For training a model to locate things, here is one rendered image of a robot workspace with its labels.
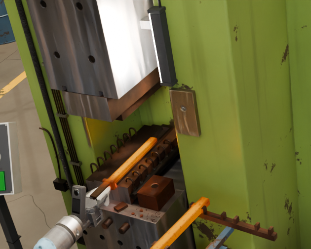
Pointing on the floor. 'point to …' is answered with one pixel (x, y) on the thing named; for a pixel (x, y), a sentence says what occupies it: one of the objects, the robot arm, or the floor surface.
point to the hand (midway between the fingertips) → (105, 186)
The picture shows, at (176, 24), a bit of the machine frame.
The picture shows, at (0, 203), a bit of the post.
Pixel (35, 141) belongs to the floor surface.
